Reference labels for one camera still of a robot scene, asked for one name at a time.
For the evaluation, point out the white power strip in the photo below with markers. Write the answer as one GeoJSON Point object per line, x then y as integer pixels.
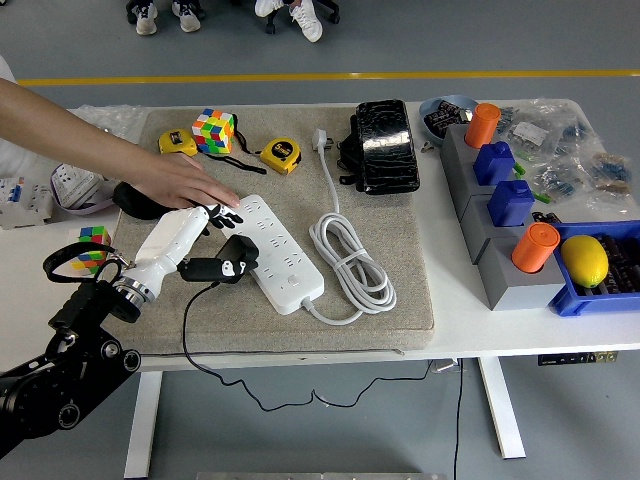
{"type": "Point", "coordinates": [290, 270]}

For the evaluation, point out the black components in bin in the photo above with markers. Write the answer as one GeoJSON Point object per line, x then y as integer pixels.
{"type": "Point", "coordinates": [622, 265]}

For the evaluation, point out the clear bag white label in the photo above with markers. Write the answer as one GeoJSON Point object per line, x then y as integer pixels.
{"type": "Point", "coordinates": [530, 132]}

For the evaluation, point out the grey holder block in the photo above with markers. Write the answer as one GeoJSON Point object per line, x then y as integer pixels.
{"type": "Point", "coordinates": [520, 295]}
{"type": "Point", "coordinates": [452, 150]}
{"type": "Point", "coordinates": [475, 220]}

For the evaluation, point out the blue plastic bin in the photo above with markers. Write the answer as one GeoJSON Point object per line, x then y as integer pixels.
{"type": "Point", "coordinates": [575, 300]}

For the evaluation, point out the yellow tape measure round label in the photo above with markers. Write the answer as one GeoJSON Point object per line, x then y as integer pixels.
{"type": "Point", "coordinates": [280, 152]}

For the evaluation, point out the white table leg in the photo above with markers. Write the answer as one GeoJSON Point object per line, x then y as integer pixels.
{"type": "Point", "coordinates": [142, 425]}
{"type": "Point", "coordinates": [502, 410]}

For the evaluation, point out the light blue bowl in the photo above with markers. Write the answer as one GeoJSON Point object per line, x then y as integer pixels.
{"type": "Point", "coordinates": [429, 107]}

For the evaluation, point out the large colourful puzzle cube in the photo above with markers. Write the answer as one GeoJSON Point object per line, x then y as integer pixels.
{"type": "Point", "coordinates": [214, 131]}

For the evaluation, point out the clear bag brown resistors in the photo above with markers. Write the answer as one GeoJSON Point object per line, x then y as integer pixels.
{"type": "Point", "coordinates": [610, 172]}

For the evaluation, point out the person's right hand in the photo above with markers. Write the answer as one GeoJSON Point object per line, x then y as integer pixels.
{"type": "Point", "coordinates": [185, 182]}

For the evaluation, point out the black cloth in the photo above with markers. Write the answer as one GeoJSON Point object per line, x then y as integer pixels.
{"type": "Point", "coordinates": [135, 205]}

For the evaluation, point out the clear bag metal parts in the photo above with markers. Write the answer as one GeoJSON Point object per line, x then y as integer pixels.
{"type": "Point", "coordinates": [117, 117]}

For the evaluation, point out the white wall socket panel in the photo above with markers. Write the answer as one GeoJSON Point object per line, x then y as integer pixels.
{"type": "Point", "coordinates": [75, 187]}

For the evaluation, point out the glossy black case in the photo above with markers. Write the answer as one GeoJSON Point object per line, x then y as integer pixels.
{"type": "Point", "coordinates": [387, 145]}

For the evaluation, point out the clear bag dark components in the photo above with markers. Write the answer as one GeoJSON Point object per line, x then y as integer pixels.
{"type": "Point", "coordinates": [572, 127]}

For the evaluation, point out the black table control panel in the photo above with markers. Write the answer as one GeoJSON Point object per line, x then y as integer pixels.
{"type": "Point", "coordinates": [560, 358]}

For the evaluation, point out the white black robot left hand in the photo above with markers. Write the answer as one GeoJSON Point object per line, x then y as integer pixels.
{"type": "Point", "coordinates": [165, 245]}

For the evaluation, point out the small colourful puzzle cube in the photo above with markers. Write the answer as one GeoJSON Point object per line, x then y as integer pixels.
{"type": "Point", "coordinates": [95, 235]}

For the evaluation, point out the grey-brown fabric mat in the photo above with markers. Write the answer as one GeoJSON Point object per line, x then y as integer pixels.
{"type": "Point", "coordinates": [405, 250]}

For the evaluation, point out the person's right forearm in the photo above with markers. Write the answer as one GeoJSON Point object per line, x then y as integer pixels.
{"type": "Point", "coordinates": [65, 130]}

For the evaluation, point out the blue bottle-shaped block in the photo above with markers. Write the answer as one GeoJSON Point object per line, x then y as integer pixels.
{"type": "Point", "coordinates": [510, 202]}
{"type": "Point", "coordinates": [492, 162]}

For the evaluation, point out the black components in bowl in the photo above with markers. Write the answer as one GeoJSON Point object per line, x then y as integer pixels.
{"type": "Point", "coordinates": [442, 118]}

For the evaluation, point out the green plastic connector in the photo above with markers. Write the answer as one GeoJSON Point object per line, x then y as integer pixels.
{"type": "Point", "coordinates": [520, 167]}
{"type": "Point", "coordinates": [542, 197]}

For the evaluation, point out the small metal clip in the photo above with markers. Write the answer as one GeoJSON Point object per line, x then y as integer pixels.
{"type": "Point", "coordinates": [426, 146]}

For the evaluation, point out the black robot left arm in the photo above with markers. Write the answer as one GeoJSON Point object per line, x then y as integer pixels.
{"type": "Point", "coordinates": [90, 310]}

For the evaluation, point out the small black electronic component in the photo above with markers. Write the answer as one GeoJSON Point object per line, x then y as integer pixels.
{"type": "Point", "coordinates": [545, 217]}

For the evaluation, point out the black office chair base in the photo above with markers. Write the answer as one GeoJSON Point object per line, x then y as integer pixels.
{"type": "Point", "coordinates": [271, 24]}
{"type": "Point", "coordinates": [131, 15]}

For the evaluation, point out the black power adapter plug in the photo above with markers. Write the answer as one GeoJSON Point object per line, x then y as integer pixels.
{"type": "Point", "coordinates": [237, 247]}

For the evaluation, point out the clear bag blue components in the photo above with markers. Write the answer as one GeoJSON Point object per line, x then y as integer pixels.
{"type": "Point", "coordinates": [557, 180]}

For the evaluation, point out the white sneaker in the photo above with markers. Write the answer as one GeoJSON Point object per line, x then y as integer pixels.
{"type": "Point", "coordinates": [187, 17]}
{"type": "Point", "coordinates": [267, 7]}
{"type": "Point", "coordinates": [307, 25]}
{"type": "Point", "coordinates": [146, 22]}

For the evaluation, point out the white circuit breaker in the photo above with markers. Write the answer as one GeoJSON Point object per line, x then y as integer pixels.
{"type": "Point", "coordinates": [25, 200]}

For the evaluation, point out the orange cylinder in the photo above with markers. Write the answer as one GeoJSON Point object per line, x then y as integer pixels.
{"type": "Point", "coordinates": [482, 125]}
{"type": "Point", "coordinates": [534, 247]}

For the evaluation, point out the metal bracket under table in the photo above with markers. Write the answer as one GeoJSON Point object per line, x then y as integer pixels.
{"type": "Point", "coordinates": [442, 366]}

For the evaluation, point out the yellow lemon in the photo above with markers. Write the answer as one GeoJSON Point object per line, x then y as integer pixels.
{"type": "Point", "coordinates": [584, 260]}

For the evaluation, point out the yellow tape measure black clip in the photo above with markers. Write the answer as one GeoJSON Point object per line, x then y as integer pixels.
{"type": "Point", "coordinates": [175, 141]}

